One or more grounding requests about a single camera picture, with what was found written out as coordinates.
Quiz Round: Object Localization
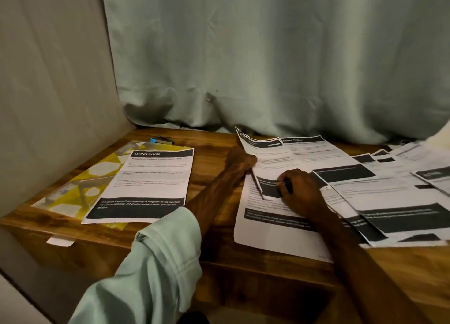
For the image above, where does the person's left hand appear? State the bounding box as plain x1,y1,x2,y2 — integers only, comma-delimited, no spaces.
225,146,257,184

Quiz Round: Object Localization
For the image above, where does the person's right hand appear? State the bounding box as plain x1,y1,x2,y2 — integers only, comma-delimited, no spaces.
276,169,331,219

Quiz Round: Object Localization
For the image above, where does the person's left forearm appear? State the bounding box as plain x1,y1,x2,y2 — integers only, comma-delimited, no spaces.
68,167,243,324

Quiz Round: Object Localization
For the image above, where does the white paper tag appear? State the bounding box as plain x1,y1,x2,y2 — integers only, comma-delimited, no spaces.
45,237,75,247

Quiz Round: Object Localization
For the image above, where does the yellow patterned folder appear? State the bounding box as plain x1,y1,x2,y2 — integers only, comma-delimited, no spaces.
31,141,191,230

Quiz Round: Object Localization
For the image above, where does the printed papers pile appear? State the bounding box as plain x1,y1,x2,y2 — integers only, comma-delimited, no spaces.
234,127,450,263

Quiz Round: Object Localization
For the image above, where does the person's left leg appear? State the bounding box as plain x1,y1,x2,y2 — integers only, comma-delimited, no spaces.
176,309,212,324

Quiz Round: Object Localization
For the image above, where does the pale green curtain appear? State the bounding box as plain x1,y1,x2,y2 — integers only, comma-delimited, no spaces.
100,0,450,145

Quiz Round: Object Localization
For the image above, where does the person's right forearm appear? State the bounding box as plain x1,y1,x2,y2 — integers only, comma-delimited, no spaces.
316,208,431,324

